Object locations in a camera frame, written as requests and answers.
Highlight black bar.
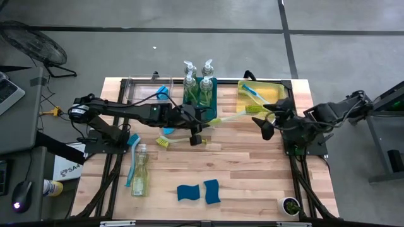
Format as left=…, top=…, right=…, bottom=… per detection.
left=34, top=131, right=86, bottom=165

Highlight white cardboard box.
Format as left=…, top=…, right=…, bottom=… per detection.
left=52, top=142, right=86, bottom=182

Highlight black table frame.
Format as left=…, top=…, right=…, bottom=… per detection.
left=71, top=77, right=341, bottom=221

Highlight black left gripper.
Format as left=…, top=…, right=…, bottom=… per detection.
left=170, top=103, right=205, bottom=147

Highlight black floor fan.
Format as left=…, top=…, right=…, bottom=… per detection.
left=0, top=20, right=78, bottom=79

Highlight black keyboard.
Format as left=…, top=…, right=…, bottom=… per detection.
left=0, top=160, right=9, bottom=197

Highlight black computer mouse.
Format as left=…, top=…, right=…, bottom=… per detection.
left=11, top=180, right=33, bottom=214

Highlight yellow power plug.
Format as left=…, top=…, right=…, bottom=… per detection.
left=39, top=106, right=63, bottom=117

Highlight grey equipment stand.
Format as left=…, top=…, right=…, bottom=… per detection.
left=365, top=80, right=404, bottom=184

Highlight clear green dish soap bottle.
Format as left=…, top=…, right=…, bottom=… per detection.
left=198, top=75, right=214, bottom=107
left=182, top=71, right=199, bottom=105
left=184, top=59, right=198, bottom=79
left=131, top=143, right=150, bottom=198
left=201, top=58, right=215, bottom=78

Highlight teal plastic bin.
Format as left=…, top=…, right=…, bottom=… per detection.
left=182, top=77, right=218, bottom=123

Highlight yellow green dish brush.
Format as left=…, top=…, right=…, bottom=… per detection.
left=208, top=105, right=271, bottom=127
left=155, top=134, right=209, bottom=149

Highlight white yellow can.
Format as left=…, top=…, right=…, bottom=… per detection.
left=42, top=178, right=64, bottom=197

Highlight clear plastic bin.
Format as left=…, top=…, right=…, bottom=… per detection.
left=124, top=74, right=174, bottom=105

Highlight yellow translucent plastic bin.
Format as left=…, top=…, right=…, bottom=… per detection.
left=236, top=79, right=288, bottom=114

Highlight blue sponge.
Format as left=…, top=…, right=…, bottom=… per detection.
left=176, top=184, right=201, bottom=202
left=203, top=178, right=222, bottom=205

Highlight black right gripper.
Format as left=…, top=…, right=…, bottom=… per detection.
left=252, top=97, right=306, bottom=141

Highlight grey laptop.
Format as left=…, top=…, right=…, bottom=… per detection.
left=0, top=71, right=27, bottom=117

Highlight small plant in white pot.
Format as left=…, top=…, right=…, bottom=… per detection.
left=277, top=197, right=302, bottom=218

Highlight white light bar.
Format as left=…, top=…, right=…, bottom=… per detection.
left=100, top=220, right=136, bottom=227
left=276, top=221, right=314, bottom=227

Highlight grey desk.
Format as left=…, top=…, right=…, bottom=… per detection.
left=0, top=146, right=48, bottom=223
left=0, top=66, right=45, bottom=156

